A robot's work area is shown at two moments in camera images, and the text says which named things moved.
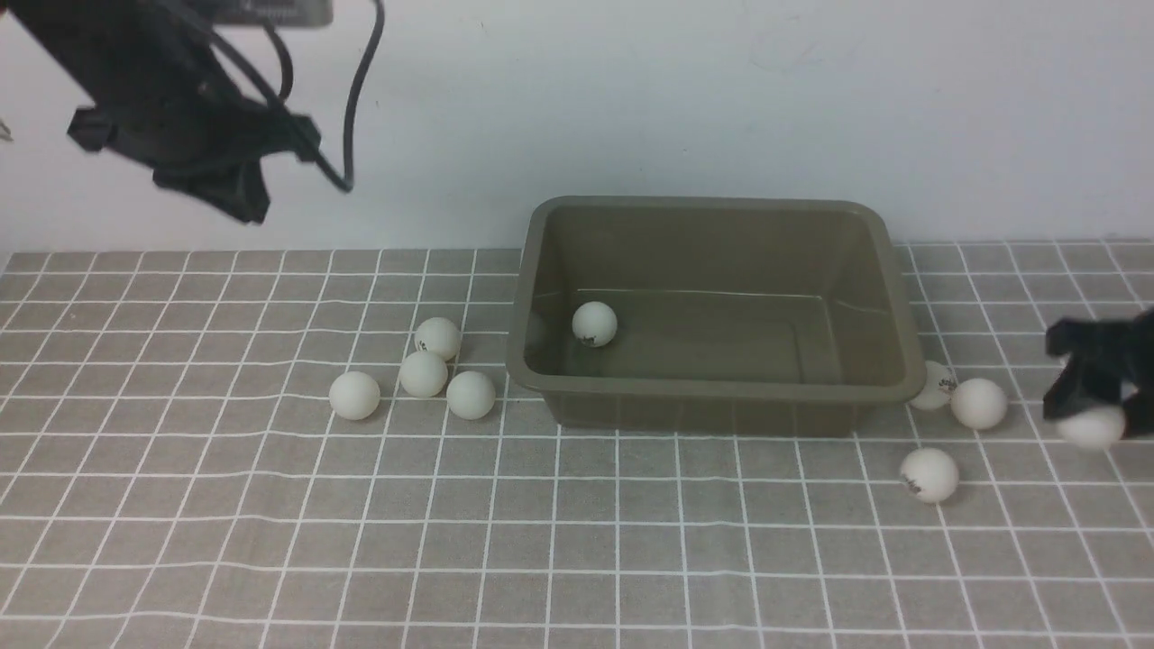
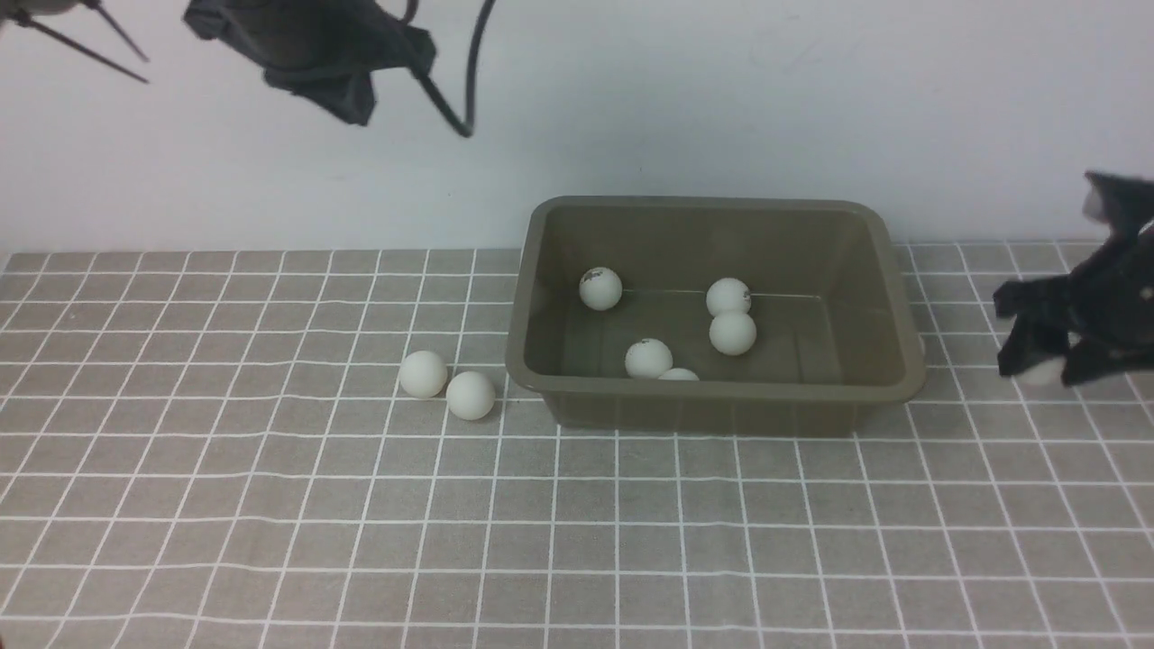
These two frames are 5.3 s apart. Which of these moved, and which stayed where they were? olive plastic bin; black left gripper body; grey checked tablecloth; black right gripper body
Moved: black right gripper body; black left gripper body
Stayed: olive plastic bin; grey checked tablecloth
